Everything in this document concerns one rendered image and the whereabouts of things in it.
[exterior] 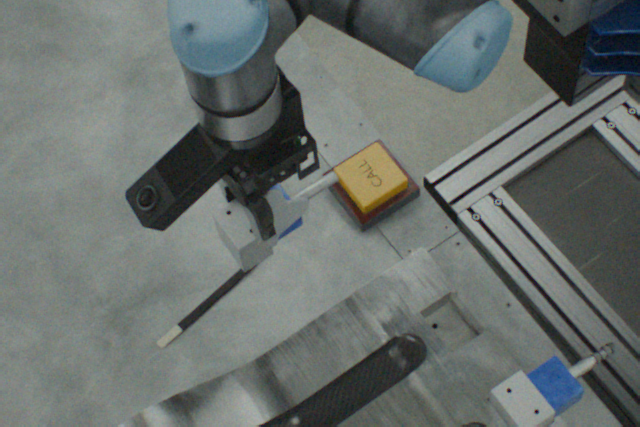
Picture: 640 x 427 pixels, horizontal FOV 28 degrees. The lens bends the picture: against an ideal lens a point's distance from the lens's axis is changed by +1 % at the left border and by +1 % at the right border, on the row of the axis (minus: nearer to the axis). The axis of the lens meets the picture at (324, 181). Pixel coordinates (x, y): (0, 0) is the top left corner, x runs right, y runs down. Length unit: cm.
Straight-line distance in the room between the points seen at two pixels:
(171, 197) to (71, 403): 34
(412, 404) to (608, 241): 89
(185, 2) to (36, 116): 61
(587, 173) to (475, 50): 119
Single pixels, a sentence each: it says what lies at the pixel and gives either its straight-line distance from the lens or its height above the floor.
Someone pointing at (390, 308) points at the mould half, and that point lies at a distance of 126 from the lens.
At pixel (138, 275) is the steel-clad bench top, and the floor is 80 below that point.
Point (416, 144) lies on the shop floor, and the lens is 237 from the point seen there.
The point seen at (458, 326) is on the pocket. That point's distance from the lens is 128.
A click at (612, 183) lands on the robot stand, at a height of 21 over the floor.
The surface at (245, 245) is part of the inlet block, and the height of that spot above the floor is 96.
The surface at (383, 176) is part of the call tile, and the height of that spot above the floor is 84.
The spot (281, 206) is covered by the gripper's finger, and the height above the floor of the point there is 101.
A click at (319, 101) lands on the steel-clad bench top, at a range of 148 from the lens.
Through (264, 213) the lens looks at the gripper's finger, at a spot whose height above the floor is 104.
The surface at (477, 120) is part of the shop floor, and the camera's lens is 240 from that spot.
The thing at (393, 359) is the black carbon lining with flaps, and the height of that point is 88.
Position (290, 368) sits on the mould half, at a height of 88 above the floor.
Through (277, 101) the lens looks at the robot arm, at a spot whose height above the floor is 118.
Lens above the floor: 205
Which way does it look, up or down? 62 degrees down
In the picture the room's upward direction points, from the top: 8 degrees counter-clockwise
